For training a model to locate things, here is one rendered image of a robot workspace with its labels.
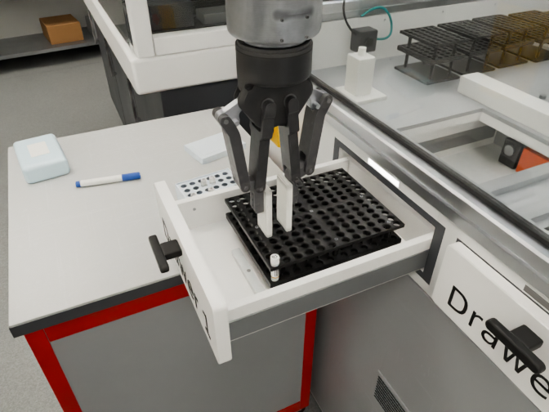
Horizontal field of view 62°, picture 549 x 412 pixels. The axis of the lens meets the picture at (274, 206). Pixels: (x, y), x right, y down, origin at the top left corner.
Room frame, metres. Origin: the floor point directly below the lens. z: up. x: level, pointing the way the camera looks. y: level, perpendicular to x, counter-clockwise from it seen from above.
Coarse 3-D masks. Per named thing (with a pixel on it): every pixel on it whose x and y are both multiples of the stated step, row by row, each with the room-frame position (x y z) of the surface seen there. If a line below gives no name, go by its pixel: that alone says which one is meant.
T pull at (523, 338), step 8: (488, 320) 0.34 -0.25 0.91; (496, 320) 0.34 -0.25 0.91; (488, 328) 0.34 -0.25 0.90; (496, 328) 0.33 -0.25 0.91; (504, 328) 0.33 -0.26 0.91; (520, 328) 0.33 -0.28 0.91; (528, 328) 0.33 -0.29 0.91; (496, 336) 0.33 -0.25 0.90; (504, 336) 0.32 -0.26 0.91; (512, 336) 0.32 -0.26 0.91; (520, 336) 0.32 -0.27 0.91; (528, 336) 0.32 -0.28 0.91; (536, 336) 0.32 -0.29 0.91; (504, 344) 0.32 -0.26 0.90; (512, 344) 0.31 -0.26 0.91; (520, 344) 0.31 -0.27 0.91; (528, 344) 0.31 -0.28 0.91; (536, 344) 0.31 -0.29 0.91; (512, 352) 0.31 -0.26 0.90; (520, 352) 0.30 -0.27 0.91; (528, 352) 0.30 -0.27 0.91; (520, 360) 0.30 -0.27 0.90; (528, 360) 0.29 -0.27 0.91; (536, 360) 0.29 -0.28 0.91; (536, 368) 0.28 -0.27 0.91; (544, 368) 0.28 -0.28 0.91
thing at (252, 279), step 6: (234, 252) 0.53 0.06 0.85; (240, 252) 0.53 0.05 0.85; (234, 258) 0.52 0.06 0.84; (240, 258) 0.51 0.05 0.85; (240, 264) 0.50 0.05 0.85; (246, 264) 0.50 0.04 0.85; (240, 270) 0.50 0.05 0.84; (246, 270) 0.49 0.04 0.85; (252, 270) 0.49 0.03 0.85; (246, 276) 0.47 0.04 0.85; (252, 276) 0.47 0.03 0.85; (252, 282) 0.46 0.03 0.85; (258, 282) 0.46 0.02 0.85; (252, 288) 0.45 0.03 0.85; (258, 288) 0.45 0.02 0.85
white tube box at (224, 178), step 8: (200, 176) 0.82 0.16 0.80; (208, 176) 0.82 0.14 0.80; (216, 176) 0.83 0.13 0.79; (224, 176) 0.82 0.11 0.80; (232, 176) 0.82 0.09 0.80; (176, 184) 0.79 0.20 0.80; (184, 184) 0.79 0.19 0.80; (192, 184) 0.80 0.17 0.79; (200, 184) 0.79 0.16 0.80; (208, 184) 0.79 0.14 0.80; (216, 184) 0.79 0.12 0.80; (224, 184) 0.80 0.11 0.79; (232, 184) 0.79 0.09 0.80; (176, 192) 0.79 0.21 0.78; (184, 192) 0.76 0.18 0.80; (192, 192) 0.76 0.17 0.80; (200, 192) 0.77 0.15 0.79
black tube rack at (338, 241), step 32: (320, 192) 0.61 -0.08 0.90; (352, 192) 0.61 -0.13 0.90; (256, 224) 0.53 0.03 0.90; (320, 224) 0.53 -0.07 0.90; (352, 224) 0.53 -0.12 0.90; (384, 224) 0.53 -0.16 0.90; (256, 256) 0.49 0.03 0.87; (288, 256) 0.46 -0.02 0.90; (320, 256) 0.49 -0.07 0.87; (352, 256) 0.49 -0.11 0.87
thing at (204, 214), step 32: (352, 160) 0.72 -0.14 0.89; (224, 192) 0.62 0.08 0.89; (384, 192) 0.63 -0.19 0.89; (192, 224) 0.60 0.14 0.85; (224, 224) 0.61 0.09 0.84; (416, 224) 0.55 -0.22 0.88; (224, 256) 0.53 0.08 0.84; (384, 256) 0.47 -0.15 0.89; (416, 256) 0.49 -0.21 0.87; (224, 288) 0.46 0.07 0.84; (288, 288) 0.41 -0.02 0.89; (320, 288) 0.43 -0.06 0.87; (352, 288) 0.45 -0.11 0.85; (256, 320) 0.38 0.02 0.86
